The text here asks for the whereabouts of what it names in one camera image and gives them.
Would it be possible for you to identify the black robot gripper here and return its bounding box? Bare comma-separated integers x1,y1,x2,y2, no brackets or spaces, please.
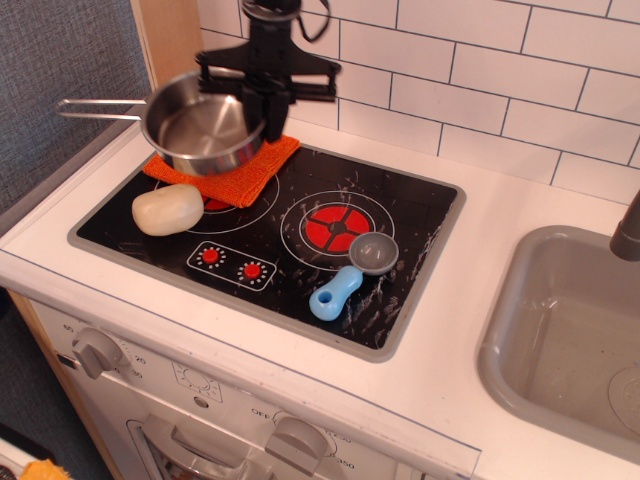
195,12,341,143

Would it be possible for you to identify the stainless steel pot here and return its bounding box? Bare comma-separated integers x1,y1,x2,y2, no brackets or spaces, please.
54,72,266,177

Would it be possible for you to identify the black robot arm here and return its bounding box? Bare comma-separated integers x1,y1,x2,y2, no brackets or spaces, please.
196,1,341,143

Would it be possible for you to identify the orange knitted towel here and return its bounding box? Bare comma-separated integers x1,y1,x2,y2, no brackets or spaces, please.
142,136,301,208

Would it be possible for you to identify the light wooden side panel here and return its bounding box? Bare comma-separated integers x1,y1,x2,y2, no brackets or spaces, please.
130,0,203,91

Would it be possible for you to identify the cream toy potato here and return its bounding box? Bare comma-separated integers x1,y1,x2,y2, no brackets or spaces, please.
131,184,204,237

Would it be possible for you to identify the black toy stovetop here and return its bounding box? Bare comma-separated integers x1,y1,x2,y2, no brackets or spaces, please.
69,146,466,362

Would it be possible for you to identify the left red stove knob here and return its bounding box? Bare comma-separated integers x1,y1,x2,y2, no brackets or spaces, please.
201,248,220,265

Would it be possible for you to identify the red stove knob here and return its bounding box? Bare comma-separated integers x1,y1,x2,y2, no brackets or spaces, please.
243,263,262,280
201,248,220,265

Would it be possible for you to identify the right red stove knob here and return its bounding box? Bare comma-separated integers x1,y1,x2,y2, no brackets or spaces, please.
243,263,262,280

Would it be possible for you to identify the grey blue measuring scoop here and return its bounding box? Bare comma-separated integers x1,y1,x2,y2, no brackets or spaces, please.
309,232,399,321

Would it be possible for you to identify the grey timer dial knob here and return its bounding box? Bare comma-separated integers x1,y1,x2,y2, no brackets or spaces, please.
72,328,123,379

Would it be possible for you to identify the grey oven dial knob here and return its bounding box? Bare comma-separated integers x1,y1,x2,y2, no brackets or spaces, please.
265,417,330,476

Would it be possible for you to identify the grey plastic sink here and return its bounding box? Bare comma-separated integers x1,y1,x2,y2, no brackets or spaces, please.
478,225,639,463

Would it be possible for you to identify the grey faucet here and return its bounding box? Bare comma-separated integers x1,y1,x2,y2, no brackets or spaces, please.
609,192,640,262

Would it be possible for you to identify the yellow black object on floor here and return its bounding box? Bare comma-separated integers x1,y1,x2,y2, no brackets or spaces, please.
1,460,71,480

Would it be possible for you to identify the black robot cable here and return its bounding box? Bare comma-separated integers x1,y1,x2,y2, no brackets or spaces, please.
298,0,332,44

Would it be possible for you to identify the grey oven door handle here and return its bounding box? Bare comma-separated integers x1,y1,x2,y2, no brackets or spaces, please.
141,415,264,479

